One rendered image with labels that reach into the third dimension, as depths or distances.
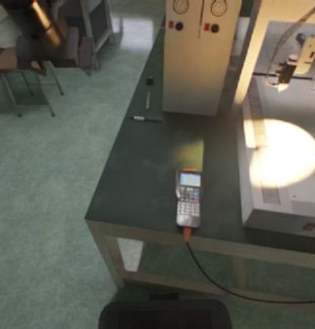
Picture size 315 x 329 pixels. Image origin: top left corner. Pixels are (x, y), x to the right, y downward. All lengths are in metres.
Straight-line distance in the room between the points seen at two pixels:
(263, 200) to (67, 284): 1.12
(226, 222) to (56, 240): 1.11
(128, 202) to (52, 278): 0.88
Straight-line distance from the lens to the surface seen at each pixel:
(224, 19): 0.85
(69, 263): 1.51
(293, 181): 0.73
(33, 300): 1.52
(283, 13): 0.82
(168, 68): 0.92
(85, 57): 0.51
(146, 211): 0.71
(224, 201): 0.75
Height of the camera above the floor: 1.36
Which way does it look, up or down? 49 degrees down
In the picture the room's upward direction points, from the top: 1 degrees clockwise
